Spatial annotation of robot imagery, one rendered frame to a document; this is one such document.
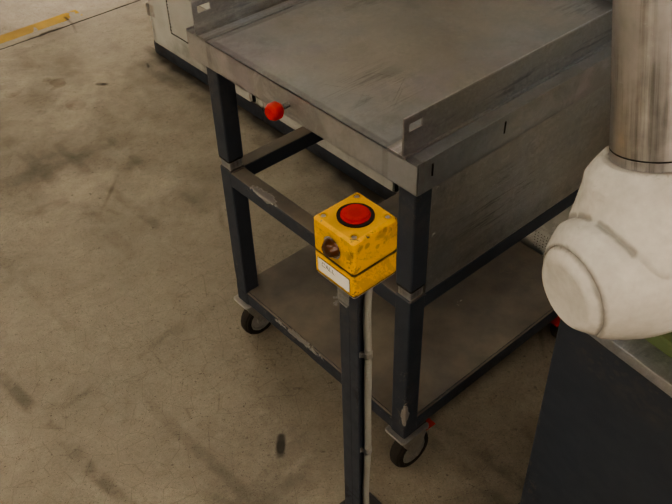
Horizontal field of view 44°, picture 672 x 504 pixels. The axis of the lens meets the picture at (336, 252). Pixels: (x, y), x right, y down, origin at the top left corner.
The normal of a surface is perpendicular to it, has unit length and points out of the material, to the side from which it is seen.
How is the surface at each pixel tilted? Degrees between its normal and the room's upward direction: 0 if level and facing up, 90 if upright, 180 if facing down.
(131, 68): 0
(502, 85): 90
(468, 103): 90
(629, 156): 86
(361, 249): 90
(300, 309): 0
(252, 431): 0
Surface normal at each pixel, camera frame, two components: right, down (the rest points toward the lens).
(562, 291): -0.90, 0.37
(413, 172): -0.75, 0.45
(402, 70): -0.03, -0.75
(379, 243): 0.66, 0.48
